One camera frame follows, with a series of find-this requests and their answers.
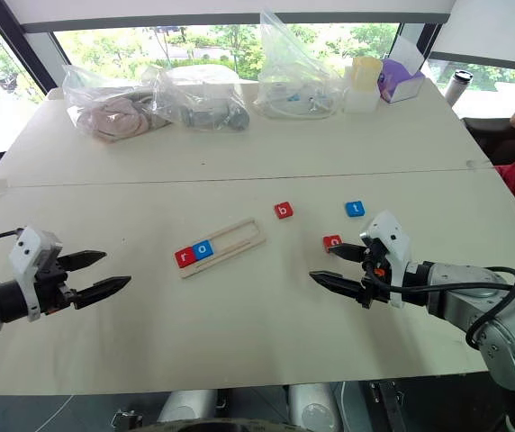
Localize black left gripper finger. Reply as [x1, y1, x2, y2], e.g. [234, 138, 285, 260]
[57, 249, 108, 273]
[74, 275, 133, 311]

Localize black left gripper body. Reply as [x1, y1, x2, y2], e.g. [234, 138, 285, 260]
[35, 253, 78, 317]

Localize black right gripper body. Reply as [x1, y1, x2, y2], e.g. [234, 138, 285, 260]
[359, 237, 393, 311]

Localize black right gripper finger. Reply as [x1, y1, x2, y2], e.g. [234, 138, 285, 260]
[308, 270, 366, 302]
[329, 243, 367, 266]

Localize blue letter tile t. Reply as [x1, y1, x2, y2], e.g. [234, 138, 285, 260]
[344, 200, 367, 220]

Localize red letter tile r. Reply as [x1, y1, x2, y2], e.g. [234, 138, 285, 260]
[174, 247, 197, 268]

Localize blue letter tile o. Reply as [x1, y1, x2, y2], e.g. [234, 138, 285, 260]
[192, 239, 215, 262]

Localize wooden letter tile rack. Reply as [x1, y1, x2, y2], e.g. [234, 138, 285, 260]
[175, 217, 267, 280]

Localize silver rounded robot leg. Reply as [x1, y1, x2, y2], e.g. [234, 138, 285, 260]
[157, 388, 219, 425]
[287, 382, 343, 432]

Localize plastic bag with pink items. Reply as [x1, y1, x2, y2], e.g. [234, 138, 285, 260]
[61, 63, 174, 145]

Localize white plastic container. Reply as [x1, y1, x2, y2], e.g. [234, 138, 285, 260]
[341, 62, 383, 115]

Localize purple tissue box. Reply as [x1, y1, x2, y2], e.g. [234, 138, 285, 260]
[379, 34, 427, 105]

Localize yellow translucent cups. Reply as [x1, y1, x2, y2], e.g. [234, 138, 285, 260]
[351, 56, 384, 92]

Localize black office chair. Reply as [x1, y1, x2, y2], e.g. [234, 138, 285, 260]
[461, 116, 515, 167]

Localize grey travel cup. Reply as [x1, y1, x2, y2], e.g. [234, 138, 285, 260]
[445, 68, 473, 108]

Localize plastic bag with grey items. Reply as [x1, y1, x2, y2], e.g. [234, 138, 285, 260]
[154, 66, 251, 133]

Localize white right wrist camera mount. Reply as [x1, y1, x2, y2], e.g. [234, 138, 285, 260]
[358, 210, 415, 310]

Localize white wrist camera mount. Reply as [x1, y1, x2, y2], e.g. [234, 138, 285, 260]
[8, 226, 64, 323]
[358, 210, 415, 310]

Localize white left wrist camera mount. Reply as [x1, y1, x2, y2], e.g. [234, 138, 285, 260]
[8, 226, 64, 323]

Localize black metal bracket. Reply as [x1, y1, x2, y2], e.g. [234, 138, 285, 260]
[368, 380, 406, 432]

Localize plastic bag with white cables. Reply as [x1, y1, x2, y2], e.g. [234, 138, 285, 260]
[252, 9, 345, 122]

